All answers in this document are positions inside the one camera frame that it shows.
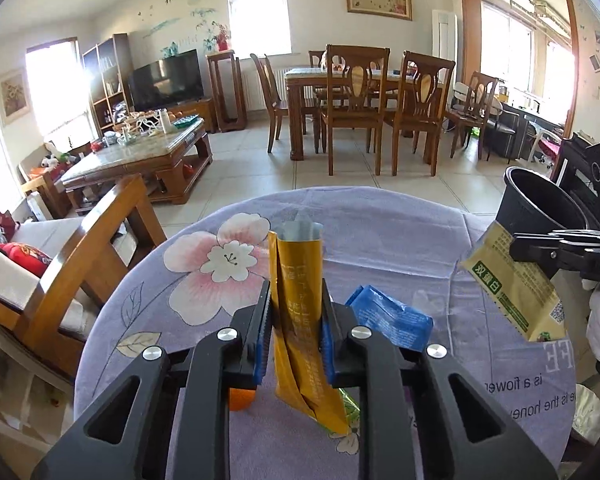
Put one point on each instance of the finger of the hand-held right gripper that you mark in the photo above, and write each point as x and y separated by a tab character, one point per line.
587	236
550	250

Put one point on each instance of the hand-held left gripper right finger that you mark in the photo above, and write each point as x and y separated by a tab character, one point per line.
328	360

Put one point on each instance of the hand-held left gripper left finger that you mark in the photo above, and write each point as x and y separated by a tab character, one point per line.
259	360

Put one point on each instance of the black bin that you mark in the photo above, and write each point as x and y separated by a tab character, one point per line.
530	210

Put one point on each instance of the yellow packet with green label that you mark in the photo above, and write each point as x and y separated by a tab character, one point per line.
510	290

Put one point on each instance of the gold stick packet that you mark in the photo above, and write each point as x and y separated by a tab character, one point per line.
300	310
274	260

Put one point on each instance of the orange tangerine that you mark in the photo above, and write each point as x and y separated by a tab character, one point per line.
240	400

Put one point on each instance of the green wrapper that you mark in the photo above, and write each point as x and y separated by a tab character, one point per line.
350	405

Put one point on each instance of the white plastic chair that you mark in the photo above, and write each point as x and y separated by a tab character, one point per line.
542	137

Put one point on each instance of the blue packet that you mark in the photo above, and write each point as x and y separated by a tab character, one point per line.
395	320

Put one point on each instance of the black desk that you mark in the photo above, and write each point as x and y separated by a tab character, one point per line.
510	130

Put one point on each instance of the wooden dining chair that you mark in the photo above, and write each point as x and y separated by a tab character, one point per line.
265	75
430	67
355	55
316	57
482	85

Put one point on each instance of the sunroom window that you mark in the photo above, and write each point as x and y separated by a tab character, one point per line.
500	45

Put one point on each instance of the silver foil wrapper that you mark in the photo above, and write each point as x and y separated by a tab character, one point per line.
590	410

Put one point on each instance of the wooden sofa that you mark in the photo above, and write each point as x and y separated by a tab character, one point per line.
105	230

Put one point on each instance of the white shelf unit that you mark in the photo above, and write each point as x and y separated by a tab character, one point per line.
25	385

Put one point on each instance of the wooden coffee table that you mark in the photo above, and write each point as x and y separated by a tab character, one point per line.
145	147

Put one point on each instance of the green tray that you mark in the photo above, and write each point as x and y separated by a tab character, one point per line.
186	121

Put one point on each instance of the red cushion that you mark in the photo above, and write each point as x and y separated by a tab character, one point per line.
27	257

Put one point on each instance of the wooden television stand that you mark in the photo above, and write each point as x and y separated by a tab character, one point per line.
200	112

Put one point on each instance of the white bottle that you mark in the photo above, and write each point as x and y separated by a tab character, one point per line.
167	122

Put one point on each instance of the white sofa back cushion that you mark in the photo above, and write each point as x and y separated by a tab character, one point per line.
5	287

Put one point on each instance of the white radiator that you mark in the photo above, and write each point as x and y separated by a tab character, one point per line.
252	90

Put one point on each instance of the wooden armchair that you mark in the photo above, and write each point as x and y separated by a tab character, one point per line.
35	185

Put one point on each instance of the wooden dining table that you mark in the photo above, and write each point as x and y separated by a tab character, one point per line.
305	76

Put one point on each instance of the plush toy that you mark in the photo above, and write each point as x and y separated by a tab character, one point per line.
50	161

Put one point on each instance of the black television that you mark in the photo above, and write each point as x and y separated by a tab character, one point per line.
167	77

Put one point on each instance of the tall wooden plant stand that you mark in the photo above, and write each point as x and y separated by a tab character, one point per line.
222	57

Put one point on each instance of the potted plant in red pot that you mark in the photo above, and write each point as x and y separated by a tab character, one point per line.
222	42

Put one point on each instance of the wooden bookshelf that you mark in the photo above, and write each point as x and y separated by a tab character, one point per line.
125	60

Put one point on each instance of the framed sunflower picture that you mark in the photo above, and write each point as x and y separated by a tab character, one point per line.
12	97

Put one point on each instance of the wooden door frame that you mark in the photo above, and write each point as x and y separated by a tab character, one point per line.
470	35

